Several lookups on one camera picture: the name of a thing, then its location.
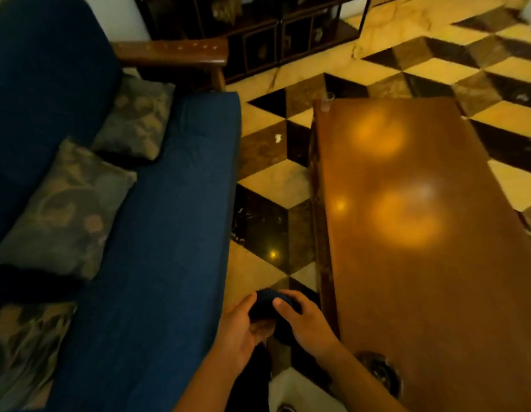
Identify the person's left hand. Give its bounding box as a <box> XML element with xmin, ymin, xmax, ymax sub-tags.
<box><xmin>213</xmin><ymin>291</ymin><xmax>278</xmax><ymax>375</ymax></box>

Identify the person's right hand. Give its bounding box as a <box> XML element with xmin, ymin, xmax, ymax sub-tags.
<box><xmin>272</xmin><ymin>289</ymin><xmax>342</xmax><ymax>362</ymax></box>

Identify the dark blue cleaning cloth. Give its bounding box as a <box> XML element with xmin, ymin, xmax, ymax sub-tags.
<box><xmin>248</xmin><ymin>288</ymin><xmax>304</xmax><ymax>346</ymax></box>

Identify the person's right forearm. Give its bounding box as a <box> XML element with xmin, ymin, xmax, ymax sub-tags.
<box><xmin>319</xmin><ymin>338</ymin><xmax>410</xmax><ymax>412</ymax></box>

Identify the blue sofa seat cushion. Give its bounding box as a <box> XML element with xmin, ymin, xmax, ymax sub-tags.
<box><xmin>45</xmin><ymin>92</ymin><xmax>243</xmax><ymax>412</ymax></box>

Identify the blue sofa back cushion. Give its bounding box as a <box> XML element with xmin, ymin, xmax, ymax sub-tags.
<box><xmin>0</xmin><ymin>0</ymin><xmax>124</xmax><ymax>253</ymax></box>

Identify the dark glass ashtray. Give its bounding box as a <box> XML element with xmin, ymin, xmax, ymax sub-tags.
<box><xmin>355</xmin><ymin>350</ymin><xmax>404</xmax><ymax>399</ymax></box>

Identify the brown wooden table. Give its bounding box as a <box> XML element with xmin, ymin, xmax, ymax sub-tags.
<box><xmin>308</xmin><ymin>96</ymin><xmax>531</xmax><ymax>412</ymax></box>

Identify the grey throw pillow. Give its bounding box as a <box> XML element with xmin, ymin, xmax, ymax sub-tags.
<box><xmin>0</xmin><ymin>137</ymin><xmax>138</xmax><ymax>283</ymax></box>

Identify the floral throw pillow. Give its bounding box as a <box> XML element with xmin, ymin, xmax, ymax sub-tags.
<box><xmin>0</xmin><ymin>301</ymin><xmax>78</xmax><ymax>412</ymax></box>
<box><xmin>91</xmin><ymin>72</ymin><xmax>177</xmax><ymax>163</ymax></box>

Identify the dark wooden display cabinet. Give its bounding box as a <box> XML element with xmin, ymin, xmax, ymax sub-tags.
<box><xmin>133</xmin><ymin>0</ymin><xmax>373</xmax><ymax>85</ymax></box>

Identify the wooden sofa frame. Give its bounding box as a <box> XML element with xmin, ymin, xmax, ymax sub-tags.
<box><xmin>210</xmin><ymin>65</ymin><xmax>228</xmax><ymax>92</ymax></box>

